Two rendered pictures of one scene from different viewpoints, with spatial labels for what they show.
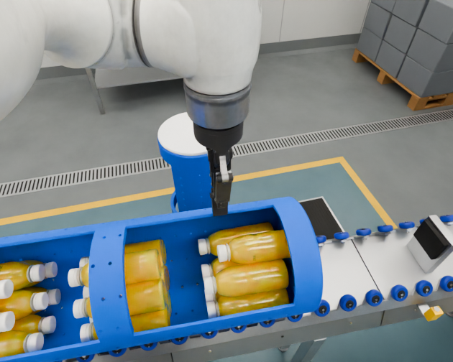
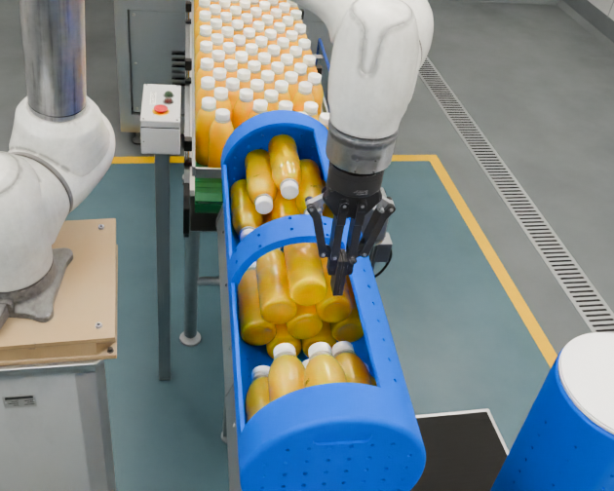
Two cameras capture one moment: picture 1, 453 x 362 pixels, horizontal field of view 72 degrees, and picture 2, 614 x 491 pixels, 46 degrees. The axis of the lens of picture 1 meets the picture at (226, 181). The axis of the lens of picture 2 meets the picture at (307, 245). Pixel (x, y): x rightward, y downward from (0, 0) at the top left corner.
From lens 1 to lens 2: 0.90 m
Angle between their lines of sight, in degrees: 62
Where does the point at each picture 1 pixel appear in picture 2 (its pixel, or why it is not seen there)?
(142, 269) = (295, 272)
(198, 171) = (548, 412)
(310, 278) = (263, 428)
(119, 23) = not seen: hidden behind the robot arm
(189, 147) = (579, 374)
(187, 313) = not seen: hidden behind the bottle
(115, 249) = (307, 230)
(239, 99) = (336, 137)
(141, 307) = (261, 287)
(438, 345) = not seen: outside the picture
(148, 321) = (251, 307)
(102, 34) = (334, 26)
